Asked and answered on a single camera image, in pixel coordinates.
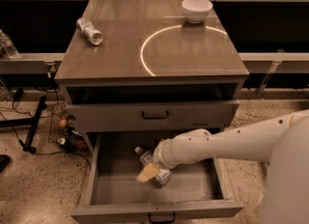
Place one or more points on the white ceramic bowl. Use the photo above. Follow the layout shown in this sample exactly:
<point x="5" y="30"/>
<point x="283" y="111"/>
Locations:
<point x="196" y="11"/>

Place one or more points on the black stand leg left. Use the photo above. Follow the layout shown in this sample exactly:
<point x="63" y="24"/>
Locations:
<point x="31" y="122"/>

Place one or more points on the clear bottle on left shelf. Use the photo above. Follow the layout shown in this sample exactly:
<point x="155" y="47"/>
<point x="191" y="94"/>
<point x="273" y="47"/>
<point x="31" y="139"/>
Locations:
<point x="7" y="44"/>

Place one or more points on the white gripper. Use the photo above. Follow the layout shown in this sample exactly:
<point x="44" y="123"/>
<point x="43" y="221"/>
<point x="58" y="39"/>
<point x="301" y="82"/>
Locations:
<point x="159" y="159"/>

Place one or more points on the open middle drawer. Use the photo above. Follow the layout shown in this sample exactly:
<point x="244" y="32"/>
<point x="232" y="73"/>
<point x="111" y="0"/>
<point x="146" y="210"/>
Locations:
<point x="114" y="195"/>

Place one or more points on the clear plastic water bottle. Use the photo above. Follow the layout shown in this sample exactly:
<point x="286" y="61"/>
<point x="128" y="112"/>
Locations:
<point x="146" y="157"/>

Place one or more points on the grey drawer cabinet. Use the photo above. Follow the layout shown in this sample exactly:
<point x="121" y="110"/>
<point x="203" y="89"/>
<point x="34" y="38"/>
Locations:
<point x="150" y="54"/>

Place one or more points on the closed top drawer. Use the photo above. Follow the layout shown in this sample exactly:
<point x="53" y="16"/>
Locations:
<point x="153" y="116"/>

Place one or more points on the wire basket with items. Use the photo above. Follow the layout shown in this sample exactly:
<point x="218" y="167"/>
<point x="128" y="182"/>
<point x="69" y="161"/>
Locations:
<point x="62" y="131"/>

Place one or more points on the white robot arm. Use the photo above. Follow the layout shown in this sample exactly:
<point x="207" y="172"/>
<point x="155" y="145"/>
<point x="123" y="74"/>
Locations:
<point x="282" y="142"/>

